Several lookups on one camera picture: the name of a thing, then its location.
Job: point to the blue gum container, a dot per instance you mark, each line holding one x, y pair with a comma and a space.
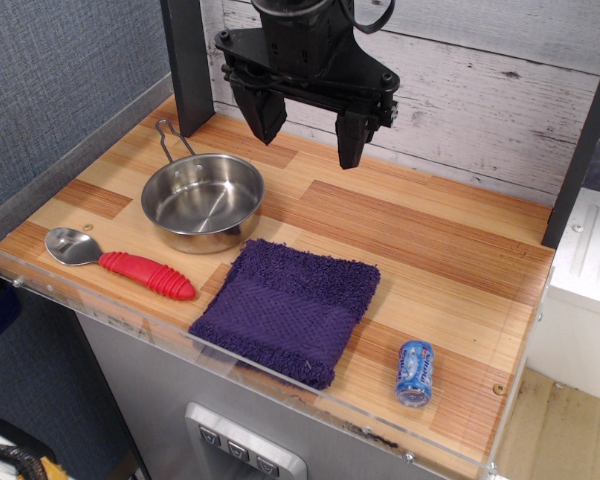
414, 377

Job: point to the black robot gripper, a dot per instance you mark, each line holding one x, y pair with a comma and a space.
306, 51

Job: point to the dark frame post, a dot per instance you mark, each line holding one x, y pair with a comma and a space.
188, 60
575, 175

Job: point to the white side cabinet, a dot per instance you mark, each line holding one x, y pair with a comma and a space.
565, 345

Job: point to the silver dispenser button panel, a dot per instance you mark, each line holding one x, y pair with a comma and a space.
227, 450

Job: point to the spoon with red handle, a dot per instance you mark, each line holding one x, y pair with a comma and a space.
74, 248

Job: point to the purple folded towel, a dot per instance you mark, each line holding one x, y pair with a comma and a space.
290, 311

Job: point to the dark left frame post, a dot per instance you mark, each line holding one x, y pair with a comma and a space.
188, 60

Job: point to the small stainless steel pot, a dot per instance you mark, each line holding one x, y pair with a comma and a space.
203, 203

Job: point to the clear acrylic table guard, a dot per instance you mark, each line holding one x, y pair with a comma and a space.
373, 326

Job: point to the dark right frame post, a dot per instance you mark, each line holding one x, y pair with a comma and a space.
575, 175

